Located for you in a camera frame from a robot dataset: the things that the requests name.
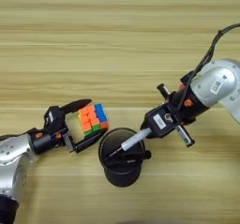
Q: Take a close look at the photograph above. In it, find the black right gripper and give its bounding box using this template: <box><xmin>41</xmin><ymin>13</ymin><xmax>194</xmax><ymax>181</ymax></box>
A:
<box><xmin>141</xmin><ymin>82</ymin><xmax>210</xmax><ymax>148</ymax></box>

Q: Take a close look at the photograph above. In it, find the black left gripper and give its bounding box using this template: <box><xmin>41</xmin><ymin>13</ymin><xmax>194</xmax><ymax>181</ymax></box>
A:
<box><xmin>31</xmin><ymin>98</ymin><xmax>109</xmax><ymax>156</ymax></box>

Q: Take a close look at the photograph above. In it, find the multicolour puzzle cube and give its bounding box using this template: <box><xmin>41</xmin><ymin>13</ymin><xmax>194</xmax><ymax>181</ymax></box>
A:
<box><xmin>78</xmin><ymin>103</ymin><xmax>110</xmax><ymax>137</ymax></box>

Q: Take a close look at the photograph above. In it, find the grey marker with black cap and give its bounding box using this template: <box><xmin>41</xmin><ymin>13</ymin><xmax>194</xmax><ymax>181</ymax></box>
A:
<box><xmin>108</xmin><ymin>127</ymin><xmax>153</xmax><ymax>157</ymax></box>

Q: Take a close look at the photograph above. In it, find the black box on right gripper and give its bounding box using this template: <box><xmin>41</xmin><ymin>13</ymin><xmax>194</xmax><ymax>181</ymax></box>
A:
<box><xmin>146</xmin><ymin>104</ymin><xmax>182</xmax><ymax>140</ymax></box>

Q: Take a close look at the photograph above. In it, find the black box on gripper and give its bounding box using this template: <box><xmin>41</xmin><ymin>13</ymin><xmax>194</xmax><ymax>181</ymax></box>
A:
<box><xmin>146</xmin><ymin>104</ymin><xmax>182</xmax><ymax>140</ymax></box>
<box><xmin>43</xmin><ymin>105</ymin><xmax>67</xmax><ymax>132</ymax></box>

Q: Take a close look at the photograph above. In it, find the black pen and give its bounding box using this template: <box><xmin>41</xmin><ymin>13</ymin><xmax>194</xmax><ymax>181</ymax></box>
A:
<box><xmin>106</xmin><ymin>150</ymin><xmax>152</xmax><ymax>168</ymax></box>

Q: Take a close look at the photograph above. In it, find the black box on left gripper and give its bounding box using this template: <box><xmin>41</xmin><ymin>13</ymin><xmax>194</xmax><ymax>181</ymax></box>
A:
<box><xmin>43</xmin><ymin>105</ymin><xmax>67</xmax><ymax>132</ymax></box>

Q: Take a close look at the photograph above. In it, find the black mesh pen cup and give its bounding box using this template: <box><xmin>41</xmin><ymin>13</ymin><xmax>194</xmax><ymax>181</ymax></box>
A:
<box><xmin>97</xmin><ymin>127</ymin><xmax>153</xmax><ymax>188</ymax></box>

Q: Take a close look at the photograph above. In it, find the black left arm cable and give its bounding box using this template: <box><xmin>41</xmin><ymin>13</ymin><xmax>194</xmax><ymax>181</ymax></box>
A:
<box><xmin>0</xmin><ymin>127</ymin><xmax>36</xmax><ymax>141</ymax></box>

